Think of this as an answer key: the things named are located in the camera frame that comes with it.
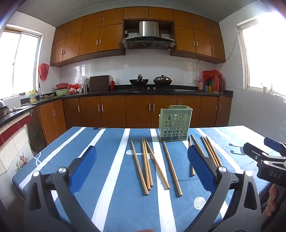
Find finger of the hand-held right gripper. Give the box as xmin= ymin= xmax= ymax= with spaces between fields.
xmin=243 ymin=143 xmax=272 ymax=162
xmin=264 ymin=137 xmax=286 ymax=157

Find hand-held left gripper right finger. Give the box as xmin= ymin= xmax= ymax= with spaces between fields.
xmin=183 ymin=145 xmax=262 ymax=232

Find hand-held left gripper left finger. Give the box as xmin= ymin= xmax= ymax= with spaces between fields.
xmin=23 ymin=145 xmax=101 ymax=232

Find green perforated chopstick holder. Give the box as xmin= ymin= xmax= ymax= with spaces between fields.
xmin=158 ymin=105 xmax=193 ymax=142

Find person's right hand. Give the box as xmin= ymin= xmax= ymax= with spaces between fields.
xmin=265 ymin=185 xmax=278 ymax=216

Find blue white striped tablecloth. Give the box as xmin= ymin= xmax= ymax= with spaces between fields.
xmin=12 ymin=125 xmax=286 ymax=232

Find round woven mat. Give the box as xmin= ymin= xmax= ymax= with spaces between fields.
xmin=27 ymin=122 xmax=46 ymax=152

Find brown base cabinets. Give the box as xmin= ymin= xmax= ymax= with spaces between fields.
xmin=31 ymin=95 xmax=233 ymax=145

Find green basin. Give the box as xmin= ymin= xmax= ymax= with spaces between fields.
xmin=54 ymin=88 xmax=70 ymax=97

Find black kitchen countertop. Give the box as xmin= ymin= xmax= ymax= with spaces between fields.
xmin=0 ymin=84 xmax=234 ymax=132

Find sliding window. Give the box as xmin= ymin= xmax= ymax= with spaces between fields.
xmin=0 ymin=24 xmax=44 ymax=100
xmin=235 ymin=10 xmax=286 ymax=97

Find dark cutting board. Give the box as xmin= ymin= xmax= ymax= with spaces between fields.
xmin=89 ymin=75 xmax=110 ymax=91

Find gas stove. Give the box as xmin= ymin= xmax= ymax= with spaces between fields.
xmin=128 ymin=87 xmax=176 ymax=92

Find wok with lid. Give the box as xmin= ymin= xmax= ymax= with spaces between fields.
xmin=153 ymin=75 xmax=173 ymax=86

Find dark patterned pot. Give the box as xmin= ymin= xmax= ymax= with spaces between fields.
xmin=0 ymin=105 xmax=11 ymax=119

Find black wok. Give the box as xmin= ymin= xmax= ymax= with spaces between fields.
xmin=129 ymin=74 xmax=149 ymax=87

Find red hanging bag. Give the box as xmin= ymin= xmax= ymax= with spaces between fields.
xmin=38 ymin=63 xmax=50 ymax=80

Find steel range hood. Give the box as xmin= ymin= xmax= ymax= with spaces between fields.
xmin=122 ymin=21 xmax=176 ymax=50

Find black wall cable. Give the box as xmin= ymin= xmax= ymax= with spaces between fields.
xmin=195 ymin=33 xmax=238 ymax=81

